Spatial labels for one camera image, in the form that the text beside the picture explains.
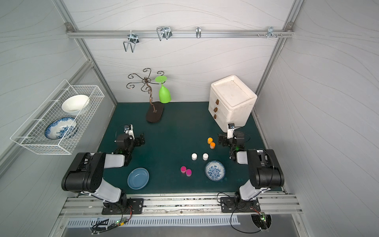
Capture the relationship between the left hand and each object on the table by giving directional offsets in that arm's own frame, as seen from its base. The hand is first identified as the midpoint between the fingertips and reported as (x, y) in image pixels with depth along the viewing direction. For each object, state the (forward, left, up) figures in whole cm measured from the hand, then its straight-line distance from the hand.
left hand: (136, 133), depth 94 cm
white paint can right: (-13, -45, -4) cm, 47 cm away
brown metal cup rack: (+24, -7, -5) cm, 26 cm away
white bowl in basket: (-1, +24, +27) cm, 36 cm away
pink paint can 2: (-22, -35, -6) cm, 42 cm away
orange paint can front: (-5, -50, -6) cm, 50 cm away
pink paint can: (-21, -32, -5) cm, 38 cm away
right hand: (+3, -59, -1) cm, 59 cm away
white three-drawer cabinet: (+14, -60, +17) cm, 64 cm away
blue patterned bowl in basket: (-15, +22, +26) cm, 37 cm away
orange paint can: (-1, -48, -4) cm, 48 cm away
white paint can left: (-13, -38, -4) cm, 40 cm away
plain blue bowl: (-26, -6, -7) cm, 27 cm away
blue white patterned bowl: (-20, -50, -7) cm, 55 cm away
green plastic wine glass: (+20, -18, +15) cm, 31 cm away
